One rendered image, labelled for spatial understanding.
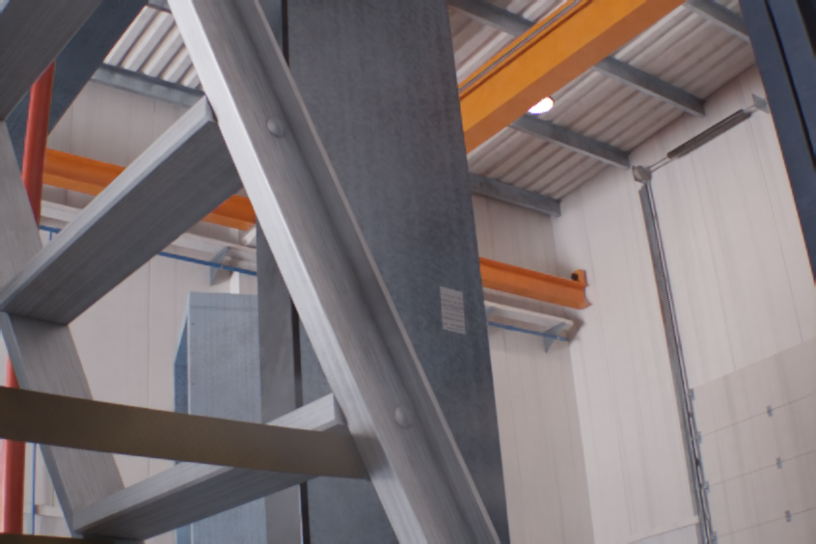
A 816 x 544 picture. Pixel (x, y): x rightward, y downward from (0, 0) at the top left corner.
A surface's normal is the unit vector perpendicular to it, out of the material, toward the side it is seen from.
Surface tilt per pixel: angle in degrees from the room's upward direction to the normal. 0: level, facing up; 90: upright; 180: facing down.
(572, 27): 90
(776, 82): 90
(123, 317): 90
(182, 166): 180
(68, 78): 180
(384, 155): 90
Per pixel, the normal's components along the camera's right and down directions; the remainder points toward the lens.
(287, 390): -0.81, -0.18
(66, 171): 0.58, -0.37
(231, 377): 0.27, -0.41
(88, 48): 0.07, 0.91
